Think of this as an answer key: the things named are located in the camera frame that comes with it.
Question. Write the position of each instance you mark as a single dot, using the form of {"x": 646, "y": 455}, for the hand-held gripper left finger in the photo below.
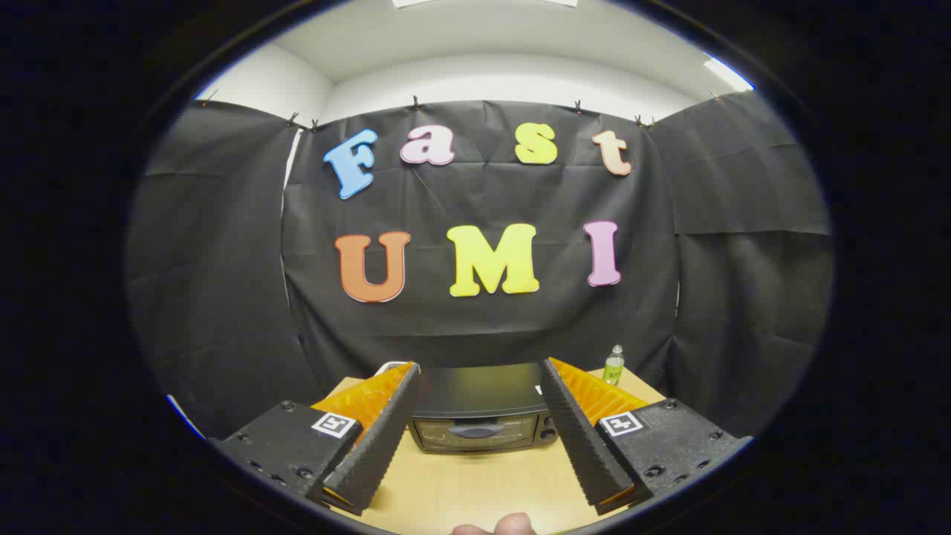
{"x": 383, "y": 446}

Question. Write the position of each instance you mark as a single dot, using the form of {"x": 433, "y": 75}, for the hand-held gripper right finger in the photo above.
{"x": 587, "y": 446}

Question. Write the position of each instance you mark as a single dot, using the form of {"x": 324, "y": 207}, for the black toaster oven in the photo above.
{"x": 475, "y": 390}

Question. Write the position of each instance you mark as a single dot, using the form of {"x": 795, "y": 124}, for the green drink bottle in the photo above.
{"x": 614, "y": 368}

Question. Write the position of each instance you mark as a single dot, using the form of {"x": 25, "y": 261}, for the ceiling light panel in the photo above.
{"x": 416, "y": 2}
{"x": 729, "y": 74}

